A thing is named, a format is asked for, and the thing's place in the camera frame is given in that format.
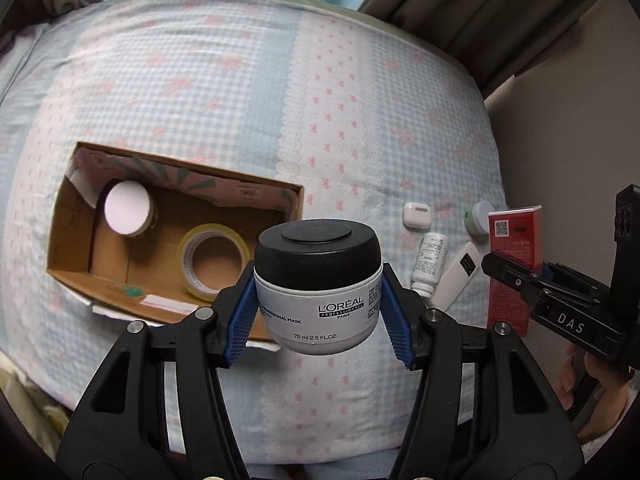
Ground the white earbuds case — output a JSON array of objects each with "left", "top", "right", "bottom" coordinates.
[{"left": 402, "top": 202, "right": 432, "bottom": 229}]

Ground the blue checked bow-print bedsheet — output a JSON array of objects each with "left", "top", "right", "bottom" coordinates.
[{"left": 0, "top": 0, "right": 507, "bottom": 461}]

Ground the small white pill bottle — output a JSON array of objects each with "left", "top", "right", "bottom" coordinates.
[{"left": 411, "top": 232, "right": 449, "bottom": 297}]

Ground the cardboard box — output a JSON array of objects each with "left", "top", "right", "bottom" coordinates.
[{"left": 46, "top": 141, "right": 305, "bottom": 353}]

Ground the small green and white jar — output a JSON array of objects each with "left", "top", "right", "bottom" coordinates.
[{"left": 462, "top": 201, "right": 496, "bottom": 237}]

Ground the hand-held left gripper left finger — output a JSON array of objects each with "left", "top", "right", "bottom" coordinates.
[{"left": 56, "top": 261, "right": 257, "bottom": 480}]

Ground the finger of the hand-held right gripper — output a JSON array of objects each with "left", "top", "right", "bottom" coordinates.
[
  {"left": 542, "top": 261, "right": 609, "bottom": 307},
  {"left": 481, "top": 252, "right": 552, "bottom": 312}
]

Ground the white tube with black label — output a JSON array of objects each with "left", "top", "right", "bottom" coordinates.
[{"left": 429, "top": 241, "right": 481, "bottom": 313}]

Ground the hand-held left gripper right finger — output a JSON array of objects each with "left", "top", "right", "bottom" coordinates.
[{"left": 379, "top": 264, "right": 587, "bottom": 480}]

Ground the pale yellow cloth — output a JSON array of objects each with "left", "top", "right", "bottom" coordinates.
[{"left": 0, "top": 350, "right": 73, "bottom": 448}]

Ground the white jar with black lid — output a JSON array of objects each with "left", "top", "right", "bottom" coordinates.
[{"left": 253, "top": 219, "right": 385, "bottom": 357}]

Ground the red carton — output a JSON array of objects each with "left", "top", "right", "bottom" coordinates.
[{"left": 486, "top": 205, "right": 544, "bottom": 338}]

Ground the clear packing tape roll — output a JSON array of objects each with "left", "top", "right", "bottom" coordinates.
[{"left": 177, "top": 224, "right": 252, "bottom": 304}]

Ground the person's right hand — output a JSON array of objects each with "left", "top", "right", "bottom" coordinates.
[{"left": 557, "top": 344, "right": 635, "bottom": 443}]

